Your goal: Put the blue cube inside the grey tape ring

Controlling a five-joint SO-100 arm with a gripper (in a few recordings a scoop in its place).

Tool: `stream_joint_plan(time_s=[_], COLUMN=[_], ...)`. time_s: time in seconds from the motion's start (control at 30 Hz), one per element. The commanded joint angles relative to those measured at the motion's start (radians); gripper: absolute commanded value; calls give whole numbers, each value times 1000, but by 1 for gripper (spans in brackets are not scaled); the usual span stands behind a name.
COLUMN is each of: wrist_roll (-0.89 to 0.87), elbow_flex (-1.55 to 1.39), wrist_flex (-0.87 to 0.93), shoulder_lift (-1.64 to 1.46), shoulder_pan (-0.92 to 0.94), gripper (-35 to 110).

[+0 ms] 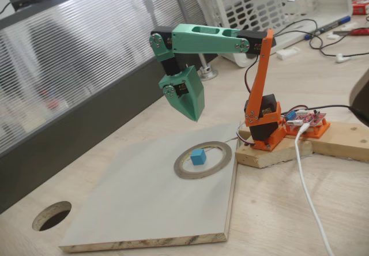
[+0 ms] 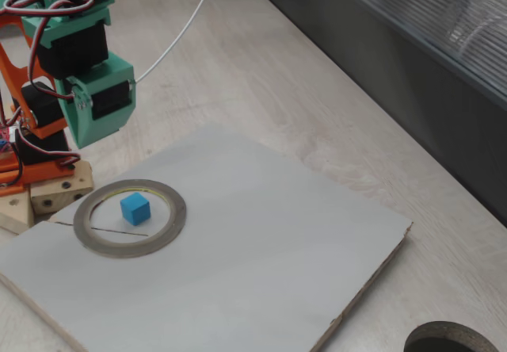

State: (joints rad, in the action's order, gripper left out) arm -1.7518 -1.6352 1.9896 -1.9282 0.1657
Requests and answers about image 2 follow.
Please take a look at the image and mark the grey tape ring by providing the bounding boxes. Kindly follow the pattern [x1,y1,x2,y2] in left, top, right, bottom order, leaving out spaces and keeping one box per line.
[73,178,189,259]

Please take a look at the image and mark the grey plywood board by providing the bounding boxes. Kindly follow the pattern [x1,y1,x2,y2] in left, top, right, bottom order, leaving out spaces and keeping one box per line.
[0,125,414,352]

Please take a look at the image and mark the blue cube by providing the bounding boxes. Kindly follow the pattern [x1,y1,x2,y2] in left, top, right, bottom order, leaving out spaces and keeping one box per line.
[120,192,152,226]

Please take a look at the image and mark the white USB cable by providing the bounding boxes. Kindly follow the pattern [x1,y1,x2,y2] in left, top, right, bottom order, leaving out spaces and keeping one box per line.
[133,0,219,83]

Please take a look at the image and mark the red controller circuit board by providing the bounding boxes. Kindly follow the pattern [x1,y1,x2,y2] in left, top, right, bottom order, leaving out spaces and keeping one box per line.
[0,125,17,157]

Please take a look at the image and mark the black power cable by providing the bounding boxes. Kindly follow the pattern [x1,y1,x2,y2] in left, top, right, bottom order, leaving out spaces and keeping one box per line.
[0,141,24,189]

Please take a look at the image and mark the frosted desk partition panel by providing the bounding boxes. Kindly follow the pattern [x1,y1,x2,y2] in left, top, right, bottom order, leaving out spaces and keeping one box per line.
[241,0,507,228]

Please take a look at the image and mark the angled wooden base block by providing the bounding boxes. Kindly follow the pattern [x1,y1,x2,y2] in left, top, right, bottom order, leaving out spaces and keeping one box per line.
[29,160,94,215]

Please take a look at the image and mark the orange controller board mount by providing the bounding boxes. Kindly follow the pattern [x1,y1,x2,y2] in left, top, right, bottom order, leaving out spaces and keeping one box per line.
[0,155,31,197]

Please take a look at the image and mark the red white black servo wire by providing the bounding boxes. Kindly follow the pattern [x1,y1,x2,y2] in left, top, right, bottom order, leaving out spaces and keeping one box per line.
[14,125,82,167]
[26,10,76,101]

